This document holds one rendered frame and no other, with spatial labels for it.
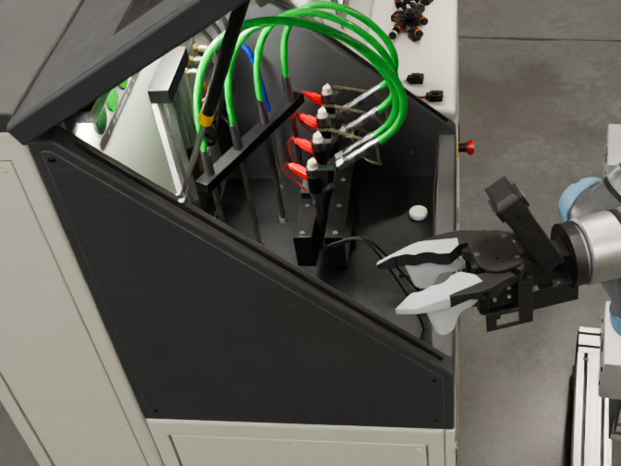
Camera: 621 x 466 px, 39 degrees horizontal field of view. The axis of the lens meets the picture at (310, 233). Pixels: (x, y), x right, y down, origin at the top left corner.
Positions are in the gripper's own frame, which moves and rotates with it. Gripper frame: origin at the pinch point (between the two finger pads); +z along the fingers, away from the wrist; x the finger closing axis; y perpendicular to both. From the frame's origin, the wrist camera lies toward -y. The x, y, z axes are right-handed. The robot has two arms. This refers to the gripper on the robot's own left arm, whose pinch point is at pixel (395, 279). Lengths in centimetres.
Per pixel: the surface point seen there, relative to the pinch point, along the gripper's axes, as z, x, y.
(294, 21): -1, 64, -5
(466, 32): -101, 292, 107
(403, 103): -16, 60, 12
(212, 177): 19, 74, 26
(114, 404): 46, 51, 55
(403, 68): -30, 115, 32
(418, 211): -22, 83, 50
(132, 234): 31, 40, 13
